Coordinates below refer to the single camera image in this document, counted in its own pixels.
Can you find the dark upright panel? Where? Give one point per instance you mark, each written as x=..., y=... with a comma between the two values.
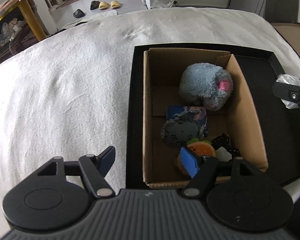
x=281, y=11

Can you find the dark grey round plush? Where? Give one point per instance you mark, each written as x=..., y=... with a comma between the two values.
x=183, y=127

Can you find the brown framed board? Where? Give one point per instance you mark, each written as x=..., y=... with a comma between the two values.
x=291, y=33

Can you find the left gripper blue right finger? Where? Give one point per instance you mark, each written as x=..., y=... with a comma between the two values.
x=201, y=169

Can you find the yellow round table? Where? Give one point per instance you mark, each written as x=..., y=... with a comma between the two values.
x=29, y=17

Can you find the black slipper near yellow pair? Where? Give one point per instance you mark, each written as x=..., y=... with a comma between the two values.
x=94, y=5

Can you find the white fuzzy blanket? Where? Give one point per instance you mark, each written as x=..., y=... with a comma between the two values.
x=68, y=95

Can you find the black shallow tray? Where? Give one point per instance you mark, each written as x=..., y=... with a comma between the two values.
x=280, y=126

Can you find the brown cardboard box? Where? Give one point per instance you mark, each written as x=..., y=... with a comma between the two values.
x=162, y=70

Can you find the blue printed packet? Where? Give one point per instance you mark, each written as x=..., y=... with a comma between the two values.
x=173, y=110

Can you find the white plastic packet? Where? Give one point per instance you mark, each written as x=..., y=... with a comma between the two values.
x=291, y=80

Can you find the lone black slipper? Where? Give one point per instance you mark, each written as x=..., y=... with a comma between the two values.
x=78, y=14

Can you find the white floor mat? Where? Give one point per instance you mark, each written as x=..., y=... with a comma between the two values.
x=90, y=19

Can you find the clear plastic bag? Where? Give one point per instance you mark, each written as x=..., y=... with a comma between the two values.
x=159, y=4

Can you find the yellow slipper right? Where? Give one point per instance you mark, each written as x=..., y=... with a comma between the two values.
x=115, y=4

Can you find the grey fluffy plush pink nose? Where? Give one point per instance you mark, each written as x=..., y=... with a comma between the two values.
x=206, y=84

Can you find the yellow slipper left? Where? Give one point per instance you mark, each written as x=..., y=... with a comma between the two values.
x=103, y=5

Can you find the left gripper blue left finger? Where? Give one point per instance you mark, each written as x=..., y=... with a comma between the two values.
x=94, y=168

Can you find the orange burger plush toy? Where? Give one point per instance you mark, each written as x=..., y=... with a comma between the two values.
x=200, y=148

